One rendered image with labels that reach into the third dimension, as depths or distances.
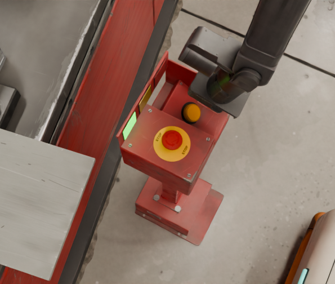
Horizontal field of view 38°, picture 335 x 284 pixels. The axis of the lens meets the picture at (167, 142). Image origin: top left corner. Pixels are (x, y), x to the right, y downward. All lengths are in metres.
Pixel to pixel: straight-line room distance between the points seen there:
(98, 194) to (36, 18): 0.84
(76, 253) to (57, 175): 0.96
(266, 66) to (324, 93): 1.25
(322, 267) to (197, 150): 0.66
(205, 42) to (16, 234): 0.39
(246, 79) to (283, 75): 1.21
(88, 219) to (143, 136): 0.76
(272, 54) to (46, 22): 0.47
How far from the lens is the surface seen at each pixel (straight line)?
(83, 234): 1.67
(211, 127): 1.05
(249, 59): 0.70
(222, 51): 0.76
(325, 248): 1.49
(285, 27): 0.63
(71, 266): 1.67
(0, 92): 0.90
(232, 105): 0.88
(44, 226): 0.71
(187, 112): 1.02
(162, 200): 1.59
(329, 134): 1.88
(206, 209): 1.71
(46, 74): 0.93
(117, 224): 1.71
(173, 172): 0.94
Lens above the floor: 1.68
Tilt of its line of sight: 72 degrees down
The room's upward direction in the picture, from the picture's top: 1 degrees clockwise
